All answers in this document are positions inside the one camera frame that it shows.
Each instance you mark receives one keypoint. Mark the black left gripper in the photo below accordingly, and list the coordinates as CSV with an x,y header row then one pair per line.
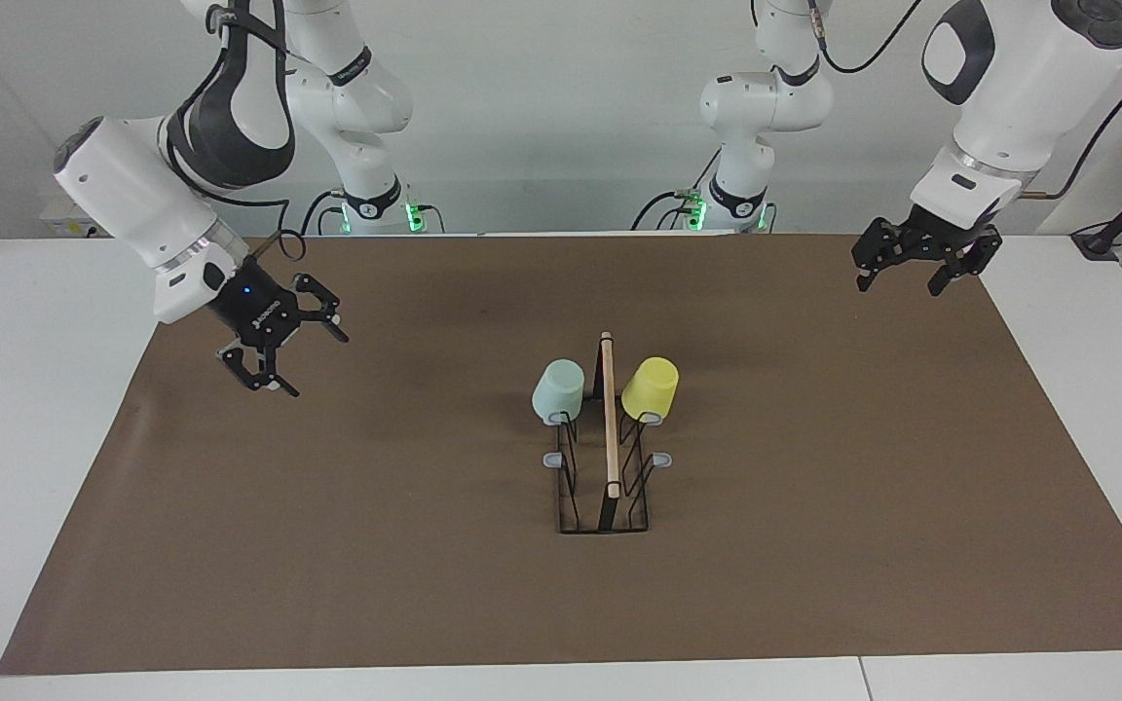
x,y
946,234

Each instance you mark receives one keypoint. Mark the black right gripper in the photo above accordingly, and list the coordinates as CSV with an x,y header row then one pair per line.
x,y
254,307

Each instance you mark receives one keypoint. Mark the light green cup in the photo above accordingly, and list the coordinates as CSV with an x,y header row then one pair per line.
x,y
559,389

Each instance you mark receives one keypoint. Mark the yellow cup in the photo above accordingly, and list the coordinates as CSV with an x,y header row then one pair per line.
x,y
649,389

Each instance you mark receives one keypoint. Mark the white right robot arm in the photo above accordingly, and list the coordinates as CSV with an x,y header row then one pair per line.
x,y
132,195

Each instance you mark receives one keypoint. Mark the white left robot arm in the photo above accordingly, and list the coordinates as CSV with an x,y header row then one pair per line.
x,y
1019,88

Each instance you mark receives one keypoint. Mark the white power strip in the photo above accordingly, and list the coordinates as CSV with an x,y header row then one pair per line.
x,y
69,227

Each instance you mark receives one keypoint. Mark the brown table mat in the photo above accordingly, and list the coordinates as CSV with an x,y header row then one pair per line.
x,y
376,584

